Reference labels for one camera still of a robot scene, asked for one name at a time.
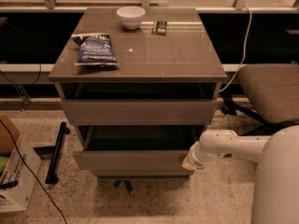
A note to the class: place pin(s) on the yellowish foam gripper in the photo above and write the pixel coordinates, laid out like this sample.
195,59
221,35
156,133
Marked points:
196,156

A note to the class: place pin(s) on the grey drawer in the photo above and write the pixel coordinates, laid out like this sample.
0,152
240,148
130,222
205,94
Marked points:
133,152
129,112

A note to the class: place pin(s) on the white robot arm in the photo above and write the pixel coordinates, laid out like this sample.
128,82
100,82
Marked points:
276,188

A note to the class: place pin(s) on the grey drawer cabinet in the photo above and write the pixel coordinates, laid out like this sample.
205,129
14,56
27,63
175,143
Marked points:
179,66

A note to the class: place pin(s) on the grey top drawer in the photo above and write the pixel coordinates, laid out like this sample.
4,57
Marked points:
129,112

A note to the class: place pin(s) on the grey office chair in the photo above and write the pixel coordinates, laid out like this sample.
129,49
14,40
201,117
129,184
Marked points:
273,91

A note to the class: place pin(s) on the black metal bar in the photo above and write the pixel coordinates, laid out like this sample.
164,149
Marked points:
52,177

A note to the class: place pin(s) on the small dark snack packet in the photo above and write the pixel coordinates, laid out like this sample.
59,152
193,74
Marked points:
159,28

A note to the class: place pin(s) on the blue chip bag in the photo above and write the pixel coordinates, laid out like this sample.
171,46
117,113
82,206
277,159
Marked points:
95,49

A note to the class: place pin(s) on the white bowl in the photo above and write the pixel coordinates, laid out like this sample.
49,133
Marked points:
131,17

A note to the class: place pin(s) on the white cardboard box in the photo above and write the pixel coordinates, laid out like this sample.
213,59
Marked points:
21,169

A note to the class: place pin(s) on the brown cardboard box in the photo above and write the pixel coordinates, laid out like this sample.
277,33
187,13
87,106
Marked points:
9,135

